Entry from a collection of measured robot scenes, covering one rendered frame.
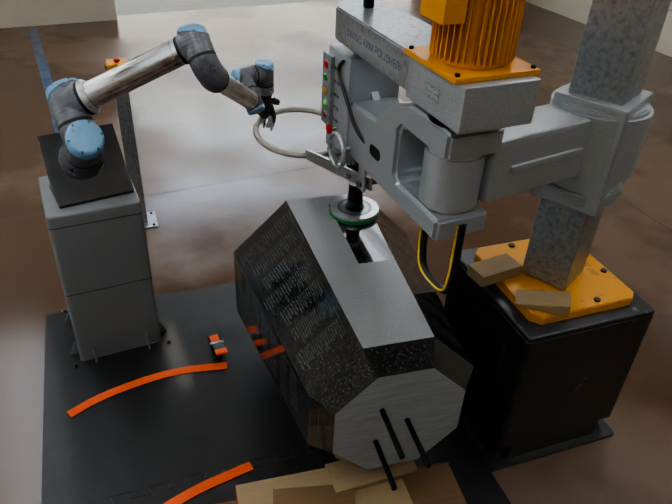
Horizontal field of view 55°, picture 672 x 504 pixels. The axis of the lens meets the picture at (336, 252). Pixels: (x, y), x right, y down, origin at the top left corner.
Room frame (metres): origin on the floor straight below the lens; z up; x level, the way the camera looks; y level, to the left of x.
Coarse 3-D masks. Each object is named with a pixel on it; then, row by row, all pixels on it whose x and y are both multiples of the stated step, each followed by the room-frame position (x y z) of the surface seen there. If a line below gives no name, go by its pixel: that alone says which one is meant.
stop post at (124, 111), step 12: (108, 60) 3.60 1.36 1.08; (120, 60) 3.61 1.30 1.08; (120, 96) 3.54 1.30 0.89; (120, 108) 3.54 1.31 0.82; (120, 120) 3.54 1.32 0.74; (132, 120) 3.56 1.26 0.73; (132, 132) 3.56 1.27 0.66; (132, 144) 3.55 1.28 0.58; (132, 156) 3.55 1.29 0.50; (132, 168) 3.55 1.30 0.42; (132, 180) 3.54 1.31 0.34; (144, 204) 3.56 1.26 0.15; (144, 216) 3.56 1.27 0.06
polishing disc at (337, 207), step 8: (336, 200) 2.47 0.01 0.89; (344, 200) 2.47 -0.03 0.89; (368, 200) 2.48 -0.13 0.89; (336, 208) 2.40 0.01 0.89; (344, 208) 2.40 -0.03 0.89; (368, 208) 2.41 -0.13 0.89; (376, 208) 2.42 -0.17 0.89; (336, 216) 2.35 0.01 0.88; (344, 216) 2.34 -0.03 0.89; (352, 216) 2.34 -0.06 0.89; (360, 216) 2.34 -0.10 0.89; (368, 216) 2.35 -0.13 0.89
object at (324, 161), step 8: (312, 152) 2.71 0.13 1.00; (312, 160) 2.71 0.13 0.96; (320, 160) 2.62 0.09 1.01; (328, 160) 2.54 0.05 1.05; (328, 168) 2.54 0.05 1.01; (344, 168) 2.39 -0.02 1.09; (344, 176) 2.39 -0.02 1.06; (352, 176) 2.32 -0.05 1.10; (360, 184) 2.19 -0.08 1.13; (368, 184) 2.19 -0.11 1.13
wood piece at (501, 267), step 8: (496, 256) 2.19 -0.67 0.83; (504, 256) 2.19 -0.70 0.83; (472, 264) 2.12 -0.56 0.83; (480, 264) 2.12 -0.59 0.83; (488, 264) 2.13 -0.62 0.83; (496, 264) 2.13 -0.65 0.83; (504, 264) 2.13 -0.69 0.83; (512, 264) 2.14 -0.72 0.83; (520, 264) 2.14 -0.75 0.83; (472, 272) 2.09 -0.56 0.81; (480, 272) 2.07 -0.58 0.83; (488, 272) 2.07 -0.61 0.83; (496, 272) 2.07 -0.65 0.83; (504, 272) 2.09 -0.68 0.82; (512, 272) 2.11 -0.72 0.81; (520, 272) 2.13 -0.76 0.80; (480, 280) 2.05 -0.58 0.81; (488, 280) 2.05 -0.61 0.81; (496, 280) 2.07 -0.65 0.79
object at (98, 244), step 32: (64, 224) 2.29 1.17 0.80; (96, 224) 2.35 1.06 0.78; (128, 224) 2.41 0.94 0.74; (64, 256) 2.28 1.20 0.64; (96, 256) 2.34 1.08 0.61; (128, 256) 2.40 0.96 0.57; (64, 288) 2.27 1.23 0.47; (96, 288) 2.32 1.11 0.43; (128, 288) 2.39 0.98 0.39; (96, 320) 2.31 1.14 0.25; (128, 320) 2.38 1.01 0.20; (96, 352) 2.30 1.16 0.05
